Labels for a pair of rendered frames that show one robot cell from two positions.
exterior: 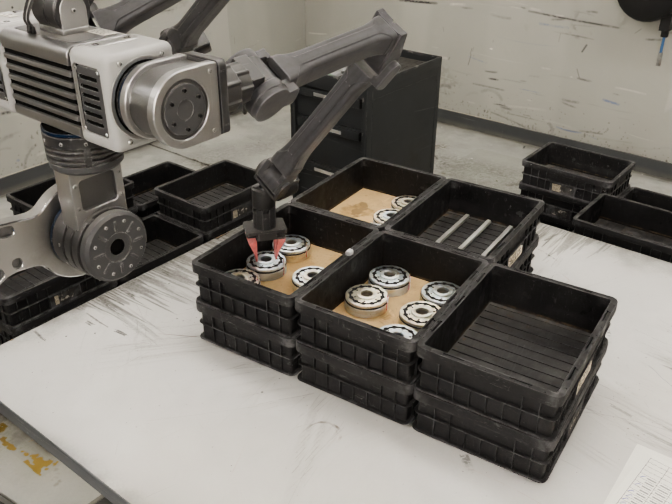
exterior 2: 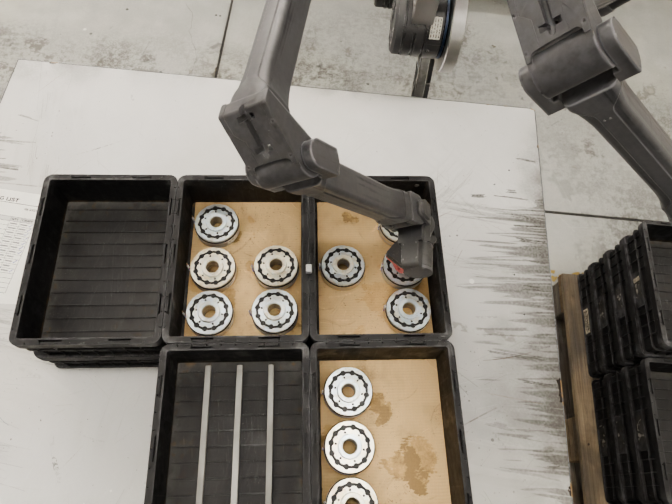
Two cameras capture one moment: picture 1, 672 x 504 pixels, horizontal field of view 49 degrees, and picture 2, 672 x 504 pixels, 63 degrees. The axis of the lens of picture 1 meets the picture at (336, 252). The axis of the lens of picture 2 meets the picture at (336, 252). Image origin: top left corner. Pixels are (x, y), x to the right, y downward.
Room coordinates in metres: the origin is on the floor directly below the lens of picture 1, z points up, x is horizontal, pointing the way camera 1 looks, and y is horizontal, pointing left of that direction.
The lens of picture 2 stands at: (1.92, -0.29, 2.02)
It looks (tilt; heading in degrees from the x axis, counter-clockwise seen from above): 65 degrees down; 139
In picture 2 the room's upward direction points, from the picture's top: 8 degrees clockwise
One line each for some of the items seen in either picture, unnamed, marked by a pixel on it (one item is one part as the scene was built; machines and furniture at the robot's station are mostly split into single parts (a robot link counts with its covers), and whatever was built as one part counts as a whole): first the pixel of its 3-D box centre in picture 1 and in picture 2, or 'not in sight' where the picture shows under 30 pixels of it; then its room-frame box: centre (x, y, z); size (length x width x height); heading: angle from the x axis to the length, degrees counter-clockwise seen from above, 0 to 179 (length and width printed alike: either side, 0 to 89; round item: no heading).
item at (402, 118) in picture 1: (365, 151); not in sight; (3.44, -0.14, 0.45); 0.60 x 0.45 x 0.90; 141
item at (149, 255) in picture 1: (143, 281); (670, 437); (2.41, 0.74, 0.31); 0.40 x 0.30 x 0.34; 141
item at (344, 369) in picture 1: (392, 340); not in sight; (1.43, -0.14, 0.76); 0.40 x 0.30 x 0.12; 147
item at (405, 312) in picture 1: (421, 313); (212, 267); (1.40, -0.20, 0.86); 0.10 x 0.10 x 0.01
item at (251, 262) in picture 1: (266, 261); (404, 265); (1.63, 0.18, 0.86); 0.10 x 0.10 x 0.01
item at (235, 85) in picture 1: (221, 88); not in sight; (1.18, 0.19, 1.45); 0.09 x 0.08 x 0.12; 51
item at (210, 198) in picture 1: (219, 231); not in sight; (2.72, 0.49, 0.37); 0.40 x 0.30 x 0.45; 141
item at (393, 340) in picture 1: (395, 284); (240, 255); (1.43, -0.14, 0.92); 0.40 x 0.30 x 0.02; 147
